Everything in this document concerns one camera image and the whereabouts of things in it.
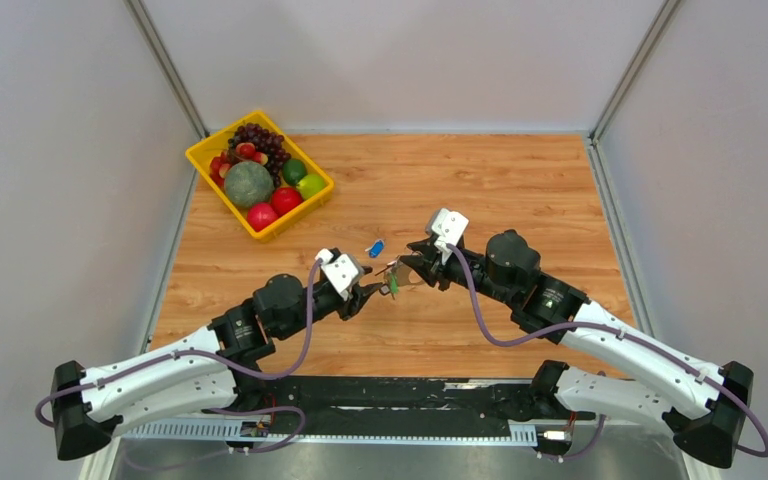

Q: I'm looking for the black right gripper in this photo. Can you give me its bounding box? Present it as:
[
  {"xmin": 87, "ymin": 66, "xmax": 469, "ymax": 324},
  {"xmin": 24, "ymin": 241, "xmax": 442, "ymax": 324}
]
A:
[{"xmin": 400, "ymin": 238, "xmax": 516, "ymax": 308}]

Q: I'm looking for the silver keyring bunch with keys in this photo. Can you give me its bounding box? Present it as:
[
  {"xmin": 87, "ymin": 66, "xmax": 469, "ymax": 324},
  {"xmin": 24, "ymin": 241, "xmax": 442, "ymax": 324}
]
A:
[{"xmin": 375, "ymin": 256, "xmax": 426, "ymax": 298}]

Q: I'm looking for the silver key with blue tag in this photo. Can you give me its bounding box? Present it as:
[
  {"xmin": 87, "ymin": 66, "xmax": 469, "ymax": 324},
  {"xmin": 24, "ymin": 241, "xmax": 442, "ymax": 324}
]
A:
[{"xmin": 365, "ymin": 239, "xmax": 385, "ymax": 258}]

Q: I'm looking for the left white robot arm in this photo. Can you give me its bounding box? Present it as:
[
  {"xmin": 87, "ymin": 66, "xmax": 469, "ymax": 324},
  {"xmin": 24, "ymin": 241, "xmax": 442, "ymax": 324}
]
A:
[{"xmin": 34, "ymin": 255, "xmax": 390, "ymax": 461}]

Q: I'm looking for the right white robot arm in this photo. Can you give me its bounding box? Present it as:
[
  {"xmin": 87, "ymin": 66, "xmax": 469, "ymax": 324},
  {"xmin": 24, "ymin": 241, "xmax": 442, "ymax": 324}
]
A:
[{"xmin": 395, "ymin": 230, "xmax": 754, "ymax": 469}]

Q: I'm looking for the red apple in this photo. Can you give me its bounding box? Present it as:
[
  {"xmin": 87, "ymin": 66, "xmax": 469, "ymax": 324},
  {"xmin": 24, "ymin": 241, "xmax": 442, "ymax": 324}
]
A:
[
  {"xmin": 270, "ymin": 187, "xmax": 304, "ymax": 216},
  {"xmin": 246, "ymin": 202, "xmax": 280, "ymax": 232}
]

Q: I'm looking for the dark green lime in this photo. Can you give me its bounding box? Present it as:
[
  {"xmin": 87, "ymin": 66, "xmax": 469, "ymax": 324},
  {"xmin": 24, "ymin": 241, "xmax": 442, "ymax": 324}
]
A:
[{"xmin": 281, "ymin": 158, "xmax": 308, "ymax": 187}]

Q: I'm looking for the green netted melon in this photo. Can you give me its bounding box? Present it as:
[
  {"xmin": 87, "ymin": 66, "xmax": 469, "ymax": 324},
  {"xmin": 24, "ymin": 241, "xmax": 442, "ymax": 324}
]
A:
[{"xmin": 224, "ymin": 161, "xmax": 275, "ymax": 209}]

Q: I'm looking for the red-yellow peach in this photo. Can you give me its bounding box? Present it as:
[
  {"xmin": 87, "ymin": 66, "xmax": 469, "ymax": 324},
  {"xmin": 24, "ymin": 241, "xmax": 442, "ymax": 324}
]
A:
[{"xmin": 251, "ymin": 151, "xmax": 269, "ymax": 165}]

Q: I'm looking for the dark purple grape bunch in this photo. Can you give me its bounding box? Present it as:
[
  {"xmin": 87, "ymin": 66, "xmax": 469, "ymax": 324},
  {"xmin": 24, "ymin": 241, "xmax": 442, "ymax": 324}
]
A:
[{"xmin": 226, "ymin": 123, "xmax": 291, "ymax": 187}]

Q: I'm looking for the yellow plastic fruit tray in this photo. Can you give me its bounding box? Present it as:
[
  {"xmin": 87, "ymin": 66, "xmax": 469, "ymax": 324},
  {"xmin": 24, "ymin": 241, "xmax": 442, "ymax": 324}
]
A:
[{"xmin": 186, "ymin": 111, "xmax": 335, "ymax": 242}]

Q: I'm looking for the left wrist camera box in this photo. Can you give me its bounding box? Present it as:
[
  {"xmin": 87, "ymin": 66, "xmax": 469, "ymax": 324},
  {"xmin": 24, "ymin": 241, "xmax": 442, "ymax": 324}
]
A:
[{"xmin": 315, "ymin": 249, "xmax": 365, "ymax": 301}]

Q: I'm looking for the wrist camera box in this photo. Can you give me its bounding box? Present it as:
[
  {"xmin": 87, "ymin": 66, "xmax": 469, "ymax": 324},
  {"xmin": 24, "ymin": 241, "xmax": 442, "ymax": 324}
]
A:
[
  {"xmin": 315, "ymin": 249, "xmax": 365, "ymax": 301},
  {"xmin": 426, "ymin": 208, "xmax": 469, "ymax": 265}
]

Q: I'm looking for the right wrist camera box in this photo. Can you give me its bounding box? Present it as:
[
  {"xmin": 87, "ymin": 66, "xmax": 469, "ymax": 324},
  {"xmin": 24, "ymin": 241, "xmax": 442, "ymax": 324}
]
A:
[{"xmin": 426, "ymin": 208, "xmax": 469, "ymax": 265}]

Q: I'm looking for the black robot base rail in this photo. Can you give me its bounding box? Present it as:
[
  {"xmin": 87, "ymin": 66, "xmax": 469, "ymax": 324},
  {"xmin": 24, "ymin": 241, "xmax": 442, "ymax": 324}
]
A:
[{"xmin": 227, "ymin": 376, "xmax": 571, "ymax": 438}]

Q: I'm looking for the right aluminium frame post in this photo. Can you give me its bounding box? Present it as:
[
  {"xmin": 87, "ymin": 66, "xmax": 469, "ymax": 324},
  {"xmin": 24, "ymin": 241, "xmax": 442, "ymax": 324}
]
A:
[{"xmin": 589, "ymin": 0, "xmax": 683, "ymax": 144}]

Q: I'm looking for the aluminium frame post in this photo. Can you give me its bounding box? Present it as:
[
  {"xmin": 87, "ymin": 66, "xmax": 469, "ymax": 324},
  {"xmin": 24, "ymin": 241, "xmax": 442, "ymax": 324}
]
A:
[
  {"xmin": 123, "ymin": 0, "xmax": 210, "ymax": 138},
  {"xmin": 589, "ymin": 0, "xmax": 683, "ymax": 144}
]

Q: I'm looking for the left aluminium frame post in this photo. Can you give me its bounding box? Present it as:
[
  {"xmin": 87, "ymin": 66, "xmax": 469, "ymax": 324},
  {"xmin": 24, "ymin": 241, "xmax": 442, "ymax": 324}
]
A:
[{"xmin": 123, "ymin": 0, "xmax": 210, "ymax": 138}]

